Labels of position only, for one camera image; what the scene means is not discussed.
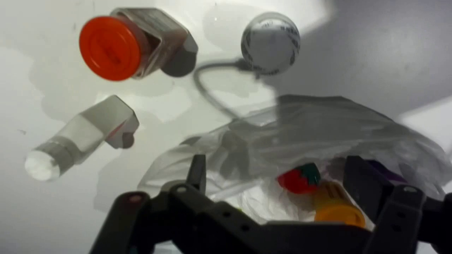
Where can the white round pill bottle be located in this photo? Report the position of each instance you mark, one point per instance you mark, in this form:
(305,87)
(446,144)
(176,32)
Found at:
(269,42)

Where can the red strawberry toy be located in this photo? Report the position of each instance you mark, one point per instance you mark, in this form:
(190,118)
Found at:
(300,179)

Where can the white plastic bag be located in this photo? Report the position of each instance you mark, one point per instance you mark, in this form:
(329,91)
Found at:
(244,155)

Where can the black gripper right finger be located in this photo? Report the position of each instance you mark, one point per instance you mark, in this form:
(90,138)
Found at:
(402,214)

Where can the purple bottle with holes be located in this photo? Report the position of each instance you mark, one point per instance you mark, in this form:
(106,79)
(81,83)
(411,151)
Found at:
(385,172)

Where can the red lid spice jar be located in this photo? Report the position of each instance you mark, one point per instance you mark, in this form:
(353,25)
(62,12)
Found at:
(131,42)

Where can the white square bottle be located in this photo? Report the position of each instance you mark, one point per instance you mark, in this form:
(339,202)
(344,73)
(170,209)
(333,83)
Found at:
(110,120)

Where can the yellow lid container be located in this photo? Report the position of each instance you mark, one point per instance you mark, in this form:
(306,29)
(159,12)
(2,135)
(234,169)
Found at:
(333,204)

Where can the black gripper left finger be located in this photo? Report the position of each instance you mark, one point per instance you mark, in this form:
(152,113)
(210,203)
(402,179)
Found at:
(135,223)

